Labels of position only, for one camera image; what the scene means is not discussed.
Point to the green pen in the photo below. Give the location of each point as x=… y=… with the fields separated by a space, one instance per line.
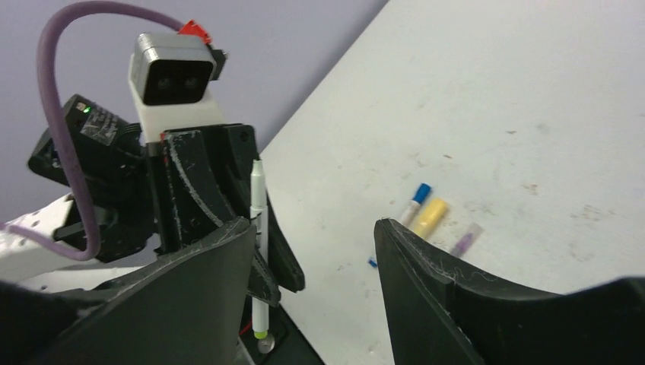
x=257 y=213

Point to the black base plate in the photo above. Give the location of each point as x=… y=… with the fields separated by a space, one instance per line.
x=291 y=346

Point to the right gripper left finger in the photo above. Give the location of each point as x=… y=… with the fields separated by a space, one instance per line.
x=185 y=308

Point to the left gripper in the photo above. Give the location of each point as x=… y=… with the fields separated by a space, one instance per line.
x=200 y=180

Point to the purple pen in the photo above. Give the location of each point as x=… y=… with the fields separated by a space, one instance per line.
x=467 y=240

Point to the yellow highlighter pen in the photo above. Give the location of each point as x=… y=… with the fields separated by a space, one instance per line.
x=430 y=217

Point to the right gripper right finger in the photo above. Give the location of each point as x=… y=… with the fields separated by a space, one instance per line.
x=443 y=310

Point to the blue marker pen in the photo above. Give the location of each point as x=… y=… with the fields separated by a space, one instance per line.
x=414 y=205

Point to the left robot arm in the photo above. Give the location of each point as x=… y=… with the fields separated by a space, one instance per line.
x=108 y=214

